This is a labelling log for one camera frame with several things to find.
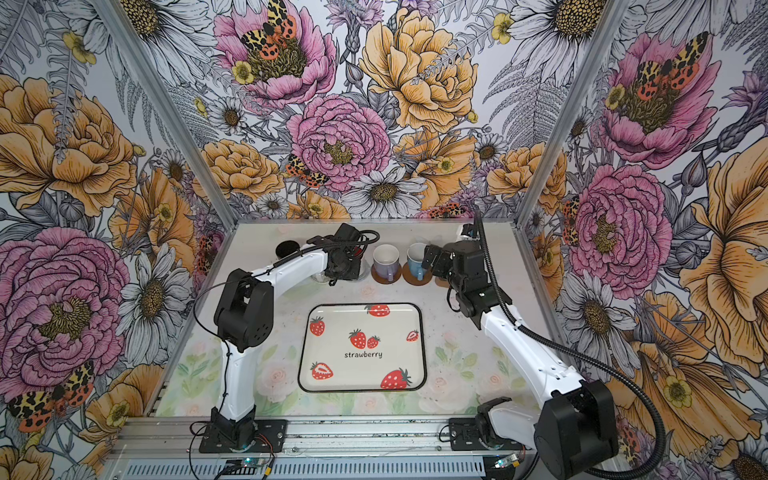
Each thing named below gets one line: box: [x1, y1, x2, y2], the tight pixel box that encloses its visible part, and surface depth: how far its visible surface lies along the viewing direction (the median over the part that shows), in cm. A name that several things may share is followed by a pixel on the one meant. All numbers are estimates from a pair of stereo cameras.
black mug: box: [275, 240, 300, 259], surface depth 104 cm
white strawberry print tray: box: [298, 303, 428, 393], surface depth 90 cm
